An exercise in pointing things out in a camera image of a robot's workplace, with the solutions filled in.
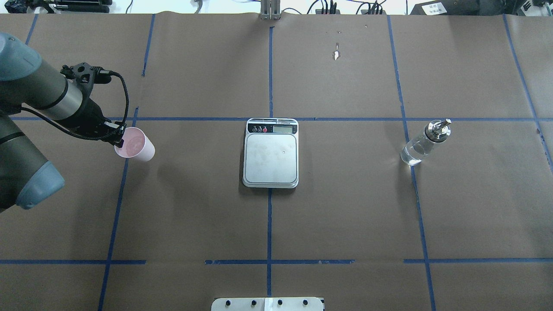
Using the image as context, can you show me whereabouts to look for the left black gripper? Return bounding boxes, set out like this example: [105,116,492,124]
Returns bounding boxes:
[74,99,127,148]

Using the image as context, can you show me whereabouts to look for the pink plastic cup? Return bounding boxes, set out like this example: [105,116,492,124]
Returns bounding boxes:
[113,127,156,162]

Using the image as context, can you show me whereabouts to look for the glass sauce dispenser bottle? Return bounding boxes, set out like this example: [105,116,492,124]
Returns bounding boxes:
[400,118,452,167]

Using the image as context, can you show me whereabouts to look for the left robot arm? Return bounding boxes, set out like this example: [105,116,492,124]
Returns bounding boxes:
[0,33,130,211]

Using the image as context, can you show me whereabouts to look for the silver digital kitchen scale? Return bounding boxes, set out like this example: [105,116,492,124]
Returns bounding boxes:
[242,118,299,189]

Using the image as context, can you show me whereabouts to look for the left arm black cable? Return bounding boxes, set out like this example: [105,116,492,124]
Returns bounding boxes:
[22,71,130,141]

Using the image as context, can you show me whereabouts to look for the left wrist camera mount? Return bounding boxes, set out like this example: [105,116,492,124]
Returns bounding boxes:
[60,62,112,96]

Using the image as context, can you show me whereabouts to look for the aluminium frame post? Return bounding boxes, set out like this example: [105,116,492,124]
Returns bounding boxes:
[259,0,282,20]

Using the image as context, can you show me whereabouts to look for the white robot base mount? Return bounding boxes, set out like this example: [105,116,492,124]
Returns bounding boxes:
[211,296,325,311]

